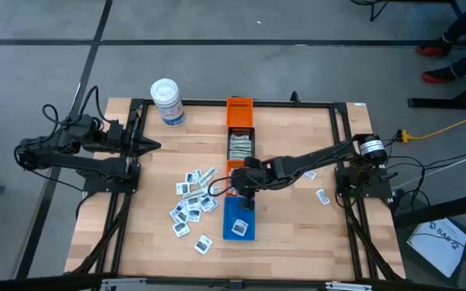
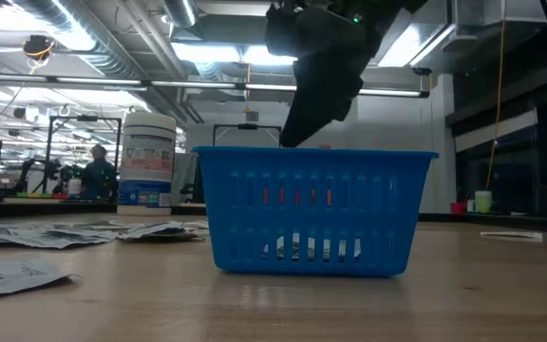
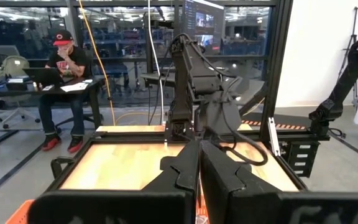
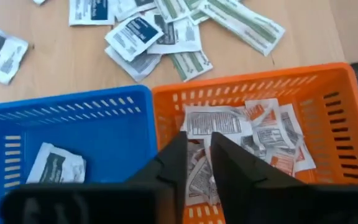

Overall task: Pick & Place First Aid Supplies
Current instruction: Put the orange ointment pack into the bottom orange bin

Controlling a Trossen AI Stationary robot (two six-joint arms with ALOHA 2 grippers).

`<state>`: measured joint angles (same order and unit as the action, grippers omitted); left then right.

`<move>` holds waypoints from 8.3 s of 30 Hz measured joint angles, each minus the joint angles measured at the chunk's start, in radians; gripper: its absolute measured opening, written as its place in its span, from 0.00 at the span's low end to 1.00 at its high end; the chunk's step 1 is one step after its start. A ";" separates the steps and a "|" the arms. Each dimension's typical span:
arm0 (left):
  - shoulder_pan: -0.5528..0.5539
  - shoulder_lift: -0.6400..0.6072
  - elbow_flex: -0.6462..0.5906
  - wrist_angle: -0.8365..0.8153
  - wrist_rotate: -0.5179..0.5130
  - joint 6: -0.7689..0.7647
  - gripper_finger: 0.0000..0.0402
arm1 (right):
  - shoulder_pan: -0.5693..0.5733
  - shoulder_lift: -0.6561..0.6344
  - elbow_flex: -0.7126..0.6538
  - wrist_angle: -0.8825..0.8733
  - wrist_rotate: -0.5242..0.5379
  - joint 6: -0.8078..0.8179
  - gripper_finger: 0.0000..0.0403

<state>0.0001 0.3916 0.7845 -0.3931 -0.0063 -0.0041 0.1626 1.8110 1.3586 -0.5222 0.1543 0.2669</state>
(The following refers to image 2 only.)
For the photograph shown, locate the green cup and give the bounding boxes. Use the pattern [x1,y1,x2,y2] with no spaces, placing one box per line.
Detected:
[473,190,494,215]

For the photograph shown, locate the blue plastic basket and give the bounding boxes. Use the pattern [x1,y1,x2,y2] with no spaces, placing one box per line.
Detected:
[191,145,440,278]

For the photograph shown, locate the white wipes canister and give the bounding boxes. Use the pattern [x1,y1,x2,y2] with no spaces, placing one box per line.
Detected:
[116,110,179,218]

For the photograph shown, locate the person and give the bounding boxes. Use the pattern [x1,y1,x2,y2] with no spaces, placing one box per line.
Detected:
[81,143,117,200]

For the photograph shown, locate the small orange object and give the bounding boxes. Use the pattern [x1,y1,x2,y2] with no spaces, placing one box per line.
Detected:
[261,184,334,207]

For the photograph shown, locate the overhead light bar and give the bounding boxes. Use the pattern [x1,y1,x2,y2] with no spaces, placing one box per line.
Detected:
[0,70,430,99]

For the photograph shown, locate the grey cloth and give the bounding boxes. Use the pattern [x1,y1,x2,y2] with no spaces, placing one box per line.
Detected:
[172,152,199,206]

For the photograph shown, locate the black aluminium frame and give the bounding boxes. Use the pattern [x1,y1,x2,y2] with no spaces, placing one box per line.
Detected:
[0,199,547,235]

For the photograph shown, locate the packets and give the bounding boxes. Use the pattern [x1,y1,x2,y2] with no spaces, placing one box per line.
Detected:
[479,230,544,244]

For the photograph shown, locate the low black workstation frame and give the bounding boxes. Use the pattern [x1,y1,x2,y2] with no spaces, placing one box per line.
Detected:
[212,123,284,148]

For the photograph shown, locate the antiseptic towelette packet navy label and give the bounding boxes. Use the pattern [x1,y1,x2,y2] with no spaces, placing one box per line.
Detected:
[262,232,363,263]

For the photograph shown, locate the colourful blocks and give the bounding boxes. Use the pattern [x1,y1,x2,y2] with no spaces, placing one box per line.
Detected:
[13,191,69,200]

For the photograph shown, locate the tall black workstation frame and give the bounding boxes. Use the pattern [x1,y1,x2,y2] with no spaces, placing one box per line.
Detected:
[44,114,123,194]

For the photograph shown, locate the yellow cable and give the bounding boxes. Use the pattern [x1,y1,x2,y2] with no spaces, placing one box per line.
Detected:
[485,0,507,192]

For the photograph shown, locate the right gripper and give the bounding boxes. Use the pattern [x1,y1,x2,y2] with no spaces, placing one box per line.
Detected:
[263,0,383,148]

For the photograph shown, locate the large white printed packet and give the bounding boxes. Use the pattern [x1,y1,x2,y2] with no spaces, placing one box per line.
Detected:
[0,258,79,300]

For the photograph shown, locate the white packet dark print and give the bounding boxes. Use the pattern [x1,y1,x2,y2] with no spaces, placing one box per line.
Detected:
[0,222,120,251]

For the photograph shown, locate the yellow ceiling cable reel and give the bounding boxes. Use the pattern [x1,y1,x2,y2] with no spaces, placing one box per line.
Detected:
[21,33,56,62]

